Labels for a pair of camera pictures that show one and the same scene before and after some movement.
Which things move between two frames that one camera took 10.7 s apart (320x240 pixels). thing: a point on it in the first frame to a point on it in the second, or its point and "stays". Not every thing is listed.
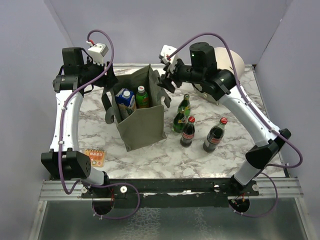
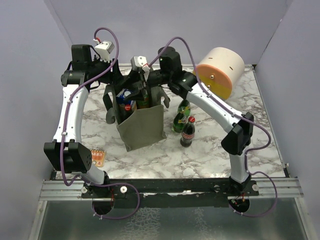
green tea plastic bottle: (142, 98) stays
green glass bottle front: (179, 121) stays
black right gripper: (166, 83) to (137, 77)
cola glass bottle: (215, 136) to (128, 112)
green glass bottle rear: (184, 106) stays
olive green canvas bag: (148, 125) stays
